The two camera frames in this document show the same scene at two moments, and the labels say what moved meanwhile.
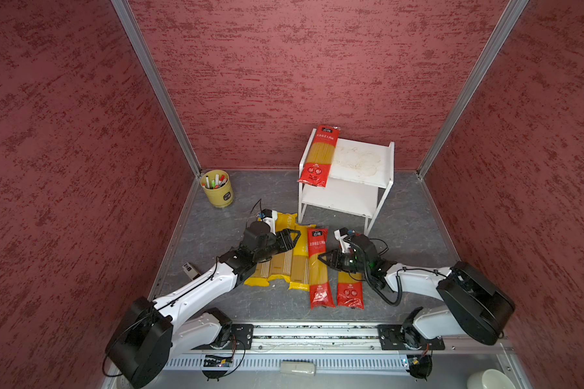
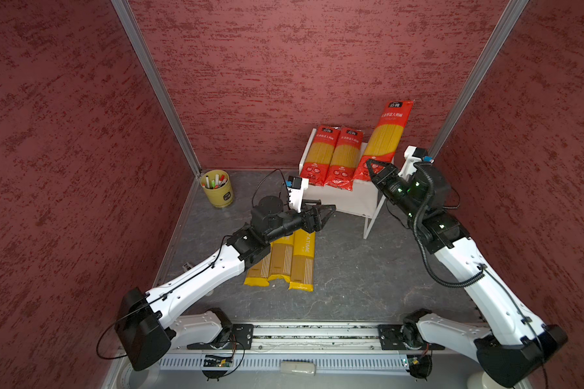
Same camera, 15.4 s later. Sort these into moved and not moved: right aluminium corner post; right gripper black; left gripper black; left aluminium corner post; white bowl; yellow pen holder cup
Moved: left gripper black; right gripper black
Not moved: yellow pen holder cup; right aluminium corner post; white bowl; left aluminium corner post
